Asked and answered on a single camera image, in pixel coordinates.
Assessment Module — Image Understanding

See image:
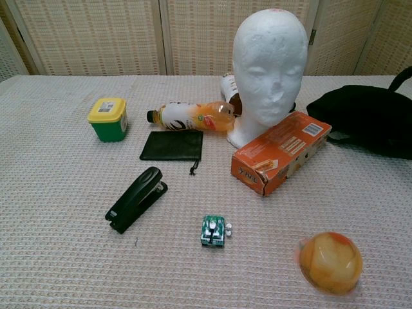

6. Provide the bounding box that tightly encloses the orange fruit jelly cup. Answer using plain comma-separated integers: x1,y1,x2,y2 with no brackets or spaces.
294,230,364,295

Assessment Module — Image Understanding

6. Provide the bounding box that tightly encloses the black stapler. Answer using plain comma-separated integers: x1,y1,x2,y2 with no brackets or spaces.
104,166,169,235

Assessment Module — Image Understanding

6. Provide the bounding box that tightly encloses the orange cardboard box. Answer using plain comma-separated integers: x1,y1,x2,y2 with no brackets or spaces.
230,111,333,198

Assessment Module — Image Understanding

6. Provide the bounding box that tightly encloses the pale woven tablecloth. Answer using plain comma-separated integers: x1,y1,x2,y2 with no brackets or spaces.
0,74,412,309

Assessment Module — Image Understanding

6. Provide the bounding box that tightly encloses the woven folding screen panel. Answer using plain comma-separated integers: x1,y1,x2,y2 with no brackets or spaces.
305,0,389,77
5,0,169,77
353,0,412,77
0,12,35,83
159,0,320,77

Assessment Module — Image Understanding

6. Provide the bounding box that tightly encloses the black drawstring pouch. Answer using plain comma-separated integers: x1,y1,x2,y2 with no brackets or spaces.
138,129,205,176

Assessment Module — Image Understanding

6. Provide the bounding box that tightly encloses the orange drink bottle black cap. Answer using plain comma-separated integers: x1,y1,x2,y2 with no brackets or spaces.
146,100,236,134

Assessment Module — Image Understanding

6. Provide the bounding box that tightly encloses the brown drink bottle orange cap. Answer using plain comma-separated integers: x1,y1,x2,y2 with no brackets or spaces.
220,73,244,117

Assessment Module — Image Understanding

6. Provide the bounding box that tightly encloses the green container with yellow lid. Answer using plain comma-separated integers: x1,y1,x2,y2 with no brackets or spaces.
86,97,129,144

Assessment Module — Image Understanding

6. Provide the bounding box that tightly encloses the small green wind-up toy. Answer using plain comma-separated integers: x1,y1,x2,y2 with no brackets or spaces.
199,214,234,248

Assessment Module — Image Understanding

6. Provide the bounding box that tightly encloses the black baseball cap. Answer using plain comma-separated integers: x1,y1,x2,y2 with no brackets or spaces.
305,66,412,161

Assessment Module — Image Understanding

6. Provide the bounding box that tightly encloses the white foam mannequin head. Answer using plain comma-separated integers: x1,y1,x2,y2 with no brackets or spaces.
227,8,309,150

